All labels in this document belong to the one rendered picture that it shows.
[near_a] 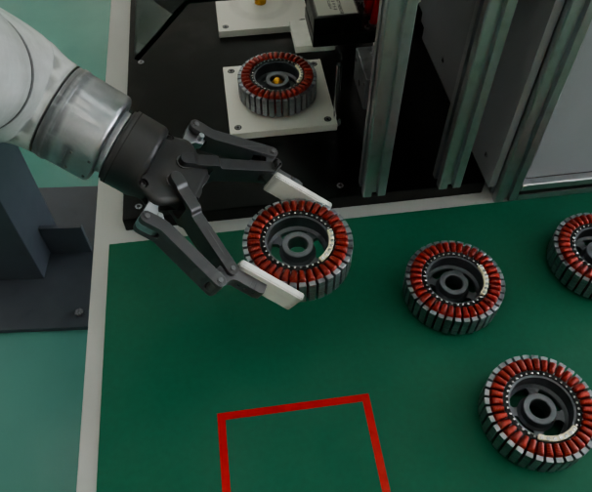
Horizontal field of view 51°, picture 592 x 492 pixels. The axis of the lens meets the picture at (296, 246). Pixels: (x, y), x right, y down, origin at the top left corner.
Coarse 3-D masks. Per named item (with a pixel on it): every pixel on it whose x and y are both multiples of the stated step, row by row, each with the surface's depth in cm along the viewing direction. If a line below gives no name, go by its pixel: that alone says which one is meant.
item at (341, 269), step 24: (264, 216) 64; (288, 216) 65; (312, 216) 65; (336, 216) 64; (264, 240) 63; (288, 240) 64; (312, 240) 64; (336, 240) 62; (264, 264) 61; (288, 264) 63; (312, 264) 61; (336, 264) 61; (312, 288) 60; (336, 288) 63
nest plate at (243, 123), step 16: (320, 64) 95; (224, 80) 92; (320, 80) 92; (320, 96) 90; (240, 112) 88; (256, 112) 88; (304, 112) 88; (320, 112) 88; (240, 128) 86; (256, 128) 86; (272, 128) 86; (288, 128) 86; (304, 128) 86; (320, 128) 87; (336, 128) 87
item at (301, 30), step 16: (320, 0) 80; (336, 0) 80; (352, 0) 80; (320, 16) 78; (336, 16) 78; (352, 16) 78; (304, 32) 83; (320, 32) 80; (336, 32) 80; (352, 32) 80; (368, 32) 80; (416, 32) 81; (304, 48) 81; (320, 48) 82
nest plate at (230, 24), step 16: (240, 0) 105; (272, 0) 105; (288, 0) 105; (304, 0) 105; (224, 16) 102; (240, 16) 102; (256, 16) 102; (272, 16) 102; (288, 16) 102; (304, 16) 102; (224, 32) 100; (240, 32) 101; (256, 32) 101; (272, 32) 101
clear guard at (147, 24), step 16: (144, 0) 63; (160, 0) 59; (176, 0) 56; (192, 0) 55; (208, 0) 55; (224, 0) 55; (144, 16) 61; (160, 16) 58; (176, 16) 56; (144, 32) 59; (160, 32) 57; (144, 48) 58
